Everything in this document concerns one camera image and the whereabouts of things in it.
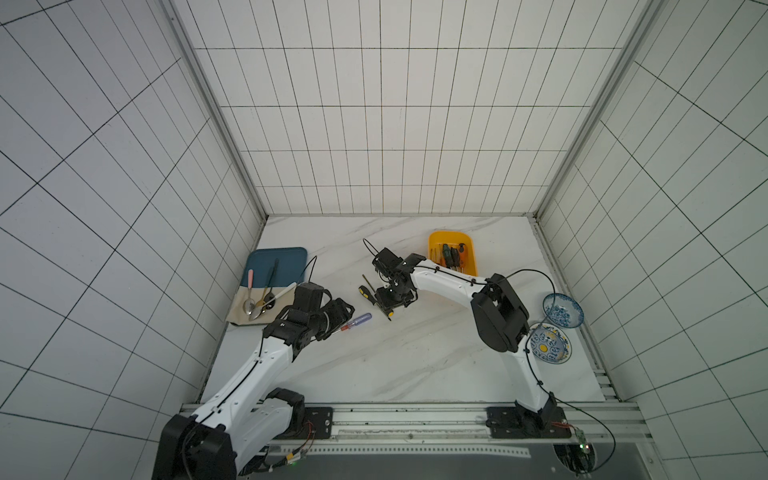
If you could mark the metal spoon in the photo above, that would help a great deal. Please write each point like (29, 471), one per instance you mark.
(277, 297)

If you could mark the purple transparent handle screwdriver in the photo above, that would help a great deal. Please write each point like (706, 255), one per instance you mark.
(357, 321)

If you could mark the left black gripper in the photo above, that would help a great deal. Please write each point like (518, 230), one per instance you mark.
(339, 307)

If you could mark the teal tray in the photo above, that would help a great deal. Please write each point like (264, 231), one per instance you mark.
(292, 263)

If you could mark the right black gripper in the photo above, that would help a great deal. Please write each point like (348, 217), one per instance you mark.
(389, 295)

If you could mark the large orange black screwdriver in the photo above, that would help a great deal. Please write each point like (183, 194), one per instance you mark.
(462, 253)

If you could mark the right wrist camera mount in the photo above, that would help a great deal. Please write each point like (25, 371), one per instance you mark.
(393, 268)

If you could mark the yellow plastic storage box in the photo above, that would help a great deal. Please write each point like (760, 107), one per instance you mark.
(453, 238)

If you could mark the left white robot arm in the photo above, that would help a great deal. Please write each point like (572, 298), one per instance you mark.
(240, 396)

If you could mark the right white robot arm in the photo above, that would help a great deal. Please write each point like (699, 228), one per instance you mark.
(502, 323)

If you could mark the yellow blue patterned bowl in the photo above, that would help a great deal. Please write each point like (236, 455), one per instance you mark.
(549, 344)

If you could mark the pink handle spoon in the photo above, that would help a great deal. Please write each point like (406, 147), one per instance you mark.
(249, 303)

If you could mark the beige cloth mat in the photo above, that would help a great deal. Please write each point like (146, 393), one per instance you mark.
(237, 315)

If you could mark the large black yellow screwdriver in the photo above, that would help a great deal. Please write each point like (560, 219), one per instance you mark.
(373, 300)

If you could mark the green black screwdriver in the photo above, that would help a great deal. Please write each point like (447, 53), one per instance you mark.
(447, 256)

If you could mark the black yellow dotted screwdriver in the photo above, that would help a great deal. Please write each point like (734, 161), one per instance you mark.
(371, 288)

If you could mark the dark handle utensil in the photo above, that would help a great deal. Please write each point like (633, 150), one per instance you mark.
(268, 296)

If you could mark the blue white porcelain bowl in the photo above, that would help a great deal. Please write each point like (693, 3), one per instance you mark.
(562, 311)

